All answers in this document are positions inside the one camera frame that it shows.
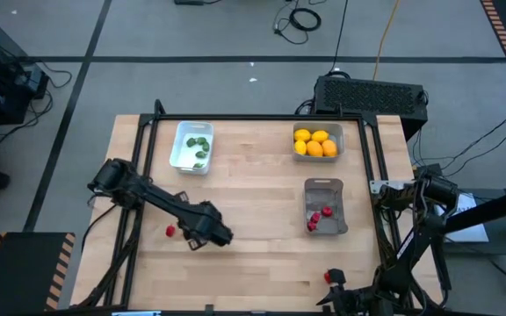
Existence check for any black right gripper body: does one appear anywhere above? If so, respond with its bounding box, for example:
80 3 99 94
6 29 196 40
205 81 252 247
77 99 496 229
338 284 385 315

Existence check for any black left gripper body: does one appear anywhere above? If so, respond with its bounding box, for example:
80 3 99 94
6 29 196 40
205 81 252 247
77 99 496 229
177 200 224 241

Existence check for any white plastic bin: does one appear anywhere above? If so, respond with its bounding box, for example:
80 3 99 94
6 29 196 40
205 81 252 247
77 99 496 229
169 120 215 176

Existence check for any dark grey plastic bin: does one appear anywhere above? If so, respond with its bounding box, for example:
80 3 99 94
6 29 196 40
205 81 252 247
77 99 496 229
303 177 350 236

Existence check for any white printed paper sheet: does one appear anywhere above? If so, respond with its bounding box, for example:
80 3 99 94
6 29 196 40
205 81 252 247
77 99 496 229
435 191 490 244

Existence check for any light grey plastic bin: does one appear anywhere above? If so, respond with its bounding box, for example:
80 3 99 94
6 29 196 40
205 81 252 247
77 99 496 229
291 121 346 163

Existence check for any black metal beam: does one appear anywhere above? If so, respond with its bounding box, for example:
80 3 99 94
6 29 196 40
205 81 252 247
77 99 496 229
432 183 506 236

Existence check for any black computer case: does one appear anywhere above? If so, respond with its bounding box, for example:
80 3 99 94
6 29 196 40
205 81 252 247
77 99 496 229
313 75 430 141

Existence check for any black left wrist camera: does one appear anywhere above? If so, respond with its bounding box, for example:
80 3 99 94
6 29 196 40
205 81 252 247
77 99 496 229
215 222 235 247

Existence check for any black arm base cable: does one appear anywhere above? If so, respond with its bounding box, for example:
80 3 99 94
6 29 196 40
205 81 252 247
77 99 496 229
80 202 120 254

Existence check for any black metal table frame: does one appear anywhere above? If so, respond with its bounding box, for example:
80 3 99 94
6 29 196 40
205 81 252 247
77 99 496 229
76 98 445 311

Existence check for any coiled black floor cable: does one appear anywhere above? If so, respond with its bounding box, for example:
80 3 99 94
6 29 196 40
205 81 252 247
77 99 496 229
272 0 323 46

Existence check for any long black power cable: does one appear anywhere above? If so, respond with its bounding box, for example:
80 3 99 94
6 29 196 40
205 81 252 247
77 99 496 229
326 0 351 78

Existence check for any yellow floor cable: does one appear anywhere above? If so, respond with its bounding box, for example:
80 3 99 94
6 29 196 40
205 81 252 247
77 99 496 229
372 0 401 82

